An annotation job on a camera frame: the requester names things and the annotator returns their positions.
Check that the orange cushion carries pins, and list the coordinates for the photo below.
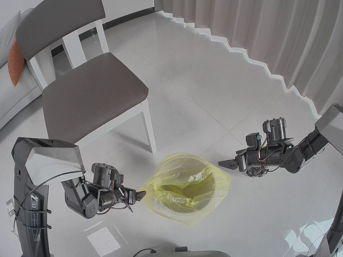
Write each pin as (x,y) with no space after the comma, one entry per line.
(16,63)

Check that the grey padded white chair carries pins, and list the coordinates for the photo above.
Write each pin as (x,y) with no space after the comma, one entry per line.
(93,95)

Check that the pale grey sofa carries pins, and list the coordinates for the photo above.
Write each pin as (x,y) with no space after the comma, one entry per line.
(10,100)

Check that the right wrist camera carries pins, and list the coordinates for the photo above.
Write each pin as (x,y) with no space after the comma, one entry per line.
(253,139)

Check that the grey cushion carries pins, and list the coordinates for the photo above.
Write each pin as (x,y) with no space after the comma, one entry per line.
(6,36)

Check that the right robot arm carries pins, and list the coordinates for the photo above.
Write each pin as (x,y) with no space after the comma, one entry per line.
(294,157)

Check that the yellow plastic bag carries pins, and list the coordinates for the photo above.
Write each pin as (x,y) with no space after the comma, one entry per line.
(171,207)

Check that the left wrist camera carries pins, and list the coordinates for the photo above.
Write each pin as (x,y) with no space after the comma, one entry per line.
(119,178)

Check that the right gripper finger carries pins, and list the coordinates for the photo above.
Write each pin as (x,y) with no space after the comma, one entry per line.
(231,164)
(242,152)

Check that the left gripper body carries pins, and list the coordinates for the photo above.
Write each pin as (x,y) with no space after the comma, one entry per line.
(130,196)

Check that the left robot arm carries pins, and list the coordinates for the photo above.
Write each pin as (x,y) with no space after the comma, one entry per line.
(48,154)

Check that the grey-beige curtain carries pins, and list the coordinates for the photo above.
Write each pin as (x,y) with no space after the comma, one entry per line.
(268,23)

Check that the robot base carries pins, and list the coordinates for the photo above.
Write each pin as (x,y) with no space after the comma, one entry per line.
(187,253)

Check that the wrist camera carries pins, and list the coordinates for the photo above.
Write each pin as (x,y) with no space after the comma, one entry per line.
(253,139)
(119,178)

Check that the white trash bin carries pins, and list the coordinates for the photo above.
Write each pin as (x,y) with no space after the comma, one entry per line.
(206,205)

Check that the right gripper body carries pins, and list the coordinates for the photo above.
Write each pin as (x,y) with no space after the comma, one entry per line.
(250,161)

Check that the crumpled black plastic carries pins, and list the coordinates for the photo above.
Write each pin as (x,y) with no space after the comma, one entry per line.
(254,173)

